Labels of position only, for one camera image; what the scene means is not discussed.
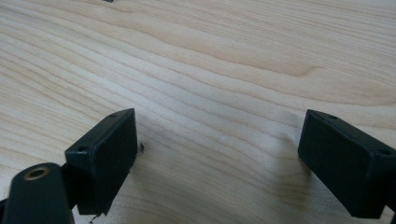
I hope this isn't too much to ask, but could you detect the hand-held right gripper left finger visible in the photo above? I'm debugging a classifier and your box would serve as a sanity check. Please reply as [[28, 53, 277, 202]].
[[64, 107, 138, 217]]

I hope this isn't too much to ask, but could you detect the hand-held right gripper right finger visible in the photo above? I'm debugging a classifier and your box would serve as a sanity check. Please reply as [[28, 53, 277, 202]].
[[297, 108, 396, 219]]

